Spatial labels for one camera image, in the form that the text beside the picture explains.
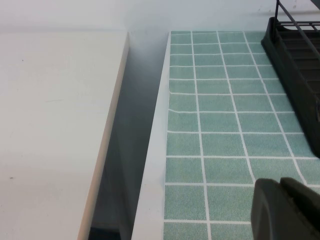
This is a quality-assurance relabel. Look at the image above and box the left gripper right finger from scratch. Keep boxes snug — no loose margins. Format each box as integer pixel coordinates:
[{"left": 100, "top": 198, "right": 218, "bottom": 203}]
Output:
[{"left": 279, "top": 176, "right": 320, "bottom": 240}]

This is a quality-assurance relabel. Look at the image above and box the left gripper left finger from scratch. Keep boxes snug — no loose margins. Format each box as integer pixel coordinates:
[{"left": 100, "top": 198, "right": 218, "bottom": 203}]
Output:
[{"left": 250, "top": 177, "right": 320, "bottom": 240}]

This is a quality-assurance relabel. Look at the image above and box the green checked tablecloth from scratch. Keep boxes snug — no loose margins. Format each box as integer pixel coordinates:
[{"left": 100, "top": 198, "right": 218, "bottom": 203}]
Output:
[{"left": 163, "top": 30, "right": 320, "bottom": 240}]

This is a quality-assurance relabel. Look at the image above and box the white side table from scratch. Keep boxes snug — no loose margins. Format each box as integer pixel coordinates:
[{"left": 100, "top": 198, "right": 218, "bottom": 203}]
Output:
[{"left": 0, "top": 31, "right": 131, "bottom": 240}]

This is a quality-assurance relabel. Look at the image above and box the black wire dish rack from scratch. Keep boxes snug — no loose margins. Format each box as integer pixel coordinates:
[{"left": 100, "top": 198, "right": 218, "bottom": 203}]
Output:
[
  {"left": 273, "top": 0, "right": 320, "bottom": 34},
  {"left": 260, "top": 16, "right": 320, "bottom": 159}
]

